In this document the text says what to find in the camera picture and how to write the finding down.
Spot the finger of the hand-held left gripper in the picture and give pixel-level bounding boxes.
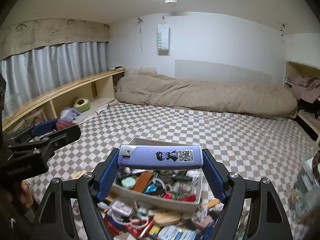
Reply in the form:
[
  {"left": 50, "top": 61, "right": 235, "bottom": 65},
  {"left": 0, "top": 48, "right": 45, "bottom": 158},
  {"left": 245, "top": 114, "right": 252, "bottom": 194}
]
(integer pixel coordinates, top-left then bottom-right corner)
[
  {"left": 7, "top": 124, "right": 82, "bottom": 157},
  {"left": 5, "top": 119, "right": 59, "bottom": 146}
]

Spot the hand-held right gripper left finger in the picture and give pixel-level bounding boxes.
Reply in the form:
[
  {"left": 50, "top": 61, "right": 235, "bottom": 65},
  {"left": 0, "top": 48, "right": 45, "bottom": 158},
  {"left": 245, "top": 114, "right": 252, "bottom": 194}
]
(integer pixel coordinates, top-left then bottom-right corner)
[{"left": 32, "top": 148, "right": 120, "bottom": 240}]

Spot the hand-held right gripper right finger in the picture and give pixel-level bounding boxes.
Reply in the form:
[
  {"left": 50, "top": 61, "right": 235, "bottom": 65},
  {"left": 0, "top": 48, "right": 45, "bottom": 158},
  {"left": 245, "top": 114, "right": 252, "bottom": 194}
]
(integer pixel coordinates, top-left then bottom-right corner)
[{"left": 201, "top": 148, "right": 293, "bottom": 240}]

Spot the dark red ribbed item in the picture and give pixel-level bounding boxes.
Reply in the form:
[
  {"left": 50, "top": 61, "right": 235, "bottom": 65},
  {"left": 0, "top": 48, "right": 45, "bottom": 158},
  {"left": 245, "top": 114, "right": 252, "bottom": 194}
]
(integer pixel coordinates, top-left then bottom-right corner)
[{"left": 55, "top": 119, "right": 76, "bottom": 131}]

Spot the brown leather piece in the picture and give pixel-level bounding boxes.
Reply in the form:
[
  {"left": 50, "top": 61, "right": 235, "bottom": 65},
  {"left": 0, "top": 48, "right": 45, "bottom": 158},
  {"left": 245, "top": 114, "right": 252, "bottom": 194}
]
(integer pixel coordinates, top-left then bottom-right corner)
[{"left": 132, "top": 171, "right": 156, "bottom": 193}]

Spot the purple lighter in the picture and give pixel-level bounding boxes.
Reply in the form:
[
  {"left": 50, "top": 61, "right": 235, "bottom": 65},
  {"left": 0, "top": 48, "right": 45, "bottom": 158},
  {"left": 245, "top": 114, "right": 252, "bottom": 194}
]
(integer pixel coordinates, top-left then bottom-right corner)
[{"left": 118, "top": 144, "right": 203, "bottom": 170}]

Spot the white cardboard box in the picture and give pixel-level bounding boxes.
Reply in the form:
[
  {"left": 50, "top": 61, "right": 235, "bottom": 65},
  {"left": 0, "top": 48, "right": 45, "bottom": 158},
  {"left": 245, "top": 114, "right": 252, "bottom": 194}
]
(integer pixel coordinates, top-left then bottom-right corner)
[{"left": 111, "top": 136, "right": 203, "bottom": 213}]

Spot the heap of mixed small things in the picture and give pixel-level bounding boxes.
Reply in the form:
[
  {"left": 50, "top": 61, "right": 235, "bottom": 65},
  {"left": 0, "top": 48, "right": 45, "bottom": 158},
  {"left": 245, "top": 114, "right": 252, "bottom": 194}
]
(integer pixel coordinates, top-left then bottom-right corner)
[{"left": 97, "top": 197, "right": 251, "bottom": 240}]

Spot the person's left forearm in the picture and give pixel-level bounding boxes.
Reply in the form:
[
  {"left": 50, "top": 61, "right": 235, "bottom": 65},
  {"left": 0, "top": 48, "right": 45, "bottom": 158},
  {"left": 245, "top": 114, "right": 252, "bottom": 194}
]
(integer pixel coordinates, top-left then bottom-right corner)
[{"left": 0, "top": 180, "right": 41, "bottom": 240}]

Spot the person's left hand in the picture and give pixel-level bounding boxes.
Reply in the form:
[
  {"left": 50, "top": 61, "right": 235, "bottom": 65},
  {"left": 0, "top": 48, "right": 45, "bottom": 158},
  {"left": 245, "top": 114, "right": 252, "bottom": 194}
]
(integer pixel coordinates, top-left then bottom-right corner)
[{"left": 14, "top": 179, "right": 34, "bottom": 207}]

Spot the purple plush toy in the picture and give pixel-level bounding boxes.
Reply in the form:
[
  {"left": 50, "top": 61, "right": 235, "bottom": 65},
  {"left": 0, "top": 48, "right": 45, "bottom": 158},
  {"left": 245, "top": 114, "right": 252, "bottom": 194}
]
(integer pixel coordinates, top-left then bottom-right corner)
[{"left": 59, "top": 107, "right": 81, "bottom": 122}]

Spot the green avocado plush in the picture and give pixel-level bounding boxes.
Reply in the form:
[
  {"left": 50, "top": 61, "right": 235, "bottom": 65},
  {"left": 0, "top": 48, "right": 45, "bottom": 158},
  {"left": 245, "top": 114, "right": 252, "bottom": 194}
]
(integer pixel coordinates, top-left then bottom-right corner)
[{"left": 73, "top": 97, "right": 91, "bottom": 113}]

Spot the checkered bed sheet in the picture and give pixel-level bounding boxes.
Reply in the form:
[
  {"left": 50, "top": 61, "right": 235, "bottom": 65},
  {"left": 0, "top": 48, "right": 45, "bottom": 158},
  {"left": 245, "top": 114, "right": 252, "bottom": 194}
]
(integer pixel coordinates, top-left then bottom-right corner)
[{"left": 25, "top": 102, "right": 320, "bottom": 240}]

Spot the wooden shelf unit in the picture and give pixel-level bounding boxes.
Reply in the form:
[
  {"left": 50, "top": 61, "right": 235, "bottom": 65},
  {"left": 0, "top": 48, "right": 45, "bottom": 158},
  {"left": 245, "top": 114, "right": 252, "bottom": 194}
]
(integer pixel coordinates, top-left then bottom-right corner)
[{"left": 0, "top": 68, "right": 126, "bottom": 136}]

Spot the grey curtain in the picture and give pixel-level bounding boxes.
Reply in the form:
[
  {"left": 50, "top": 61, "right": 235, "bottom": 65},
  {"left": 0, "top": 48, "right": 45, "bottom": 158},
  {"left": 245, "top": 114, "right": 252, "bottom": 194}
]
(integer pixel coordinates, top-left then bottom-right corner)
[{"left": 0, "top": 41, "right": 108, "bottom": 121}]

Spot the beige quilted duvet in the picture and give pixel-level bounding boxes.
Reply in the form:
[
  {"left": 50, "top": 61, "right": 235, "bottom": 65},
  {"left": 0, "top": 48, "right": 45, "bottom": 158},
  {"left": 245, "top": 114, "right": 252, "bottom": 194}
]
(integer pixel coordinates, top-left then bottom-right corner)
[{"left": 115, "top": 73, "right": 299, "bottom": 121}]

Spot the beige printed valance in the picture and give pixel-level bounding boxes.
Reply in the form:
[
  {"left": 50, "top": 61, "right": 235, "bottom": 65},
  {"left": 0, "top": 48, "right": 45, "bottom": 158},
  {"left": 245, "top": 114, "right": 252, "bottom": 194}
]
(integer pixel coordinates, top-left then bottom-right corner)
[{"left": 0, "top": 18, "right": 111, "bottom": 62}]

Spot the clear storage bin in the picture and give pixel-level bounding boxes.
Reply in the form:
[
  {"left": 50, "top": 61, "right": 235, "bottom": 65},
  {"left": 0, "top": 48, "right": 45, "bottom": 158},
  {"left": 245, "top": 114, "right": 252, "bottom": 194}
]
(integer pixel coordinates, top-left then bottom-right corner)
[{"left": 292, "top": 149, "right": 320, "bottom": 226}]

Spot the fluffy cream pillow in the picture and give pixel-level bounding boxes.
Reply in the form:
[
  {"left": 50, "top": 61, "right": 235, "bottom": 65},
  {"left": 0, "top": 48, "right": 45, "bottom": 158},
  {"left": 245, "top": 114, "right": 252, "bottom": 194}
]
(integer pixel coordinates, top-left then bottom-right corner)
[{"left": 125, "top": 65, "right": 157, "bottom": 75}]

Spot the pile of pink clothes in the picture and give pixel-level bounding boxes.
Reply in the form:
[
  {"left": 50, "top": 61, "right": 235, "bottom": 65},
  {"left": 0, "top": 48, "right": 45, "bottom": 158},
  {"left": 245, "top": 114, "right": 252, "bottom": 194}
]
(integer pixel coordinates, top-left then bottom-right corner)
[{"left": 291, "top": 76, "right": 320, "bottom": 103}]

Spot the white hanging paper bag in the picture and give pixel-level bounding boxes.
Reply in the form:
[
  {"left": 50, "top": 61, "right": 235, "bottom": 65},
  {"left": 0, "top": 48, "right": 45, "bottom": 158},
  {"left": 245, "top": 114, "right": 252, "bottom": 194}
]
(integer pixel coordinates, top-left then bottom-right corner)
[{"left": 157, "top": 21, "right": 171, "bottom": 56}]

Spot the wall alcove shelf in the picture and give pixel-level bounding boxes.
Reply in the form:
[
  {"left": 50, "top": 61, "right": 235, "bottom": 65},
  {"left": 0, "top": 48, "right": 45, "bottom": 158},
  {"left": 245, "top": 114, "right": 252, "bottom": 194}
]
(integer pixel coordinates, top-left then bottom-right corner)
[{"left": 285, "top": 60, "right": 320, "bottom": 143}]

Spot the white wall cable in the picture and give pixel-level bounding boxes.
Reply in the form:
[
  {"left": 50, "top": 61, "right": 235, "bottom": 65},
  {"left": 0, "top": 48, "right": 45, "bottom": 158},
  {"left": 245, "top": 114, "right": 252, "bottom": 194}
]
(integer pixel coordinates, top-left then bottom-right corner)
[{"left": 137, "top": 17, "right": 145, "bottom": 53}]

